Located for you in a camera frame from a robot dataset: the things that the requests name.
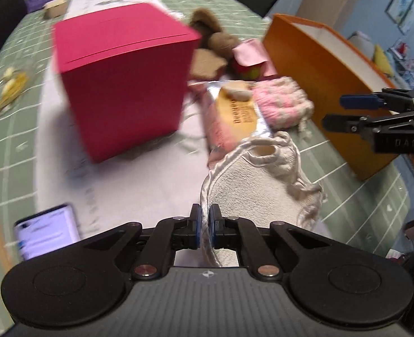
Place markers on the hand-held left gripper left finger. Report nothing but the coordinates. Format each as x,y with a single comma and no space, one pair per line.
195,230

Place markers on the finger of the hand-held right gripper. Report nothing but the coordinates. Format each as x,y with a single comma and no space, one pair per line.
357,101
340,123

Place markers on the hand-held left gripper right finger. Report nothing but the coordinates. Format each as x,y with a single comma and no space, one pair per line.
214,230

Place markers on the orange cardboard box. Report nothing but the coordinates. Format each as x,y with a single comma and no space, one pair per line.
319,87

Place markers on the crocheted orange fruit toy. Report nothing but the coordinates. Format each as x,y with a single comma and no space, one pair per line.
249,72

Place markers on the pink cloth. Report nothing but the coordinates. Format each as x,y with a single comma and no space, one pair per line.
250,51

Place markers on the yellow cushion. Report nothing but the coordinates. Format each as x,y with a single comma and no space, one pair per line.
382,59

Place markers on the pink white knitted pouch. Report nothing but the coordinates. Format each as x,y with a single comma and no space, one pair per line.
280,103

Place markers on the white table mat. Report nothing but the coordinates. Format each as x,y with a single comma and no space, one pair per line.
140,182

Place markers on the pink bread snack packet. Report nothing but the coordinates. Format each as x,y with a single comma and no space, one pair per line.
235,119

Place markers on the smartphone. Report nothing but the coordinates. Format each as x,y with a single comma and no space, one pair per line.
49,233

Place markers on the brown plush toy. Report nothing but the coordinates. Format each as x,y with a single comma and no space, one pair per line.
214,40

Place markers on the magenta cardboard box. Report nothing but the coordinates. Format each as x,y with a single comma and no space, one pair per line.
122,77

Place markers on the green checked tablecloth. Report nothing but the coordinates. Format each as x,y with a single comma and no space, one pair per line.
14,147

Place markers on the small beige box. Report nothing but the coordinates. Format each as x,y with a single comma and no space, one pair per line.
56,7

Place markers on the framed wall picture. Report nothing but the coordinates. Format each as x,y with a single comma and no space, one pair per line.
401,5

